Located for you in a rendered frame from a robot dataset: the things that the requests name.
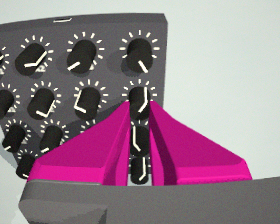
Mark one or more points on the dark grey knob box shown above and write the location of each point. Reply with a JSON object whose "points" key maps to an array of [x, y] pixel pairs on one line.
{"points": [[96, 82]]}

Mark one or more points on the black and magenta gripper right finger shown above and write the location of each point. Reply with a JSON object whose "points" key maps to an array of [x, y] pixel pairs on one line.
{"points": [[187, 156]]}

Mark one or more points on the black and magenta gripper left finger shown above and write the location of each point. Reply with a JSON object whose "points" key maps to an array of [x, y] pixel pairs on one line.
{"points": [[93, 155]]}

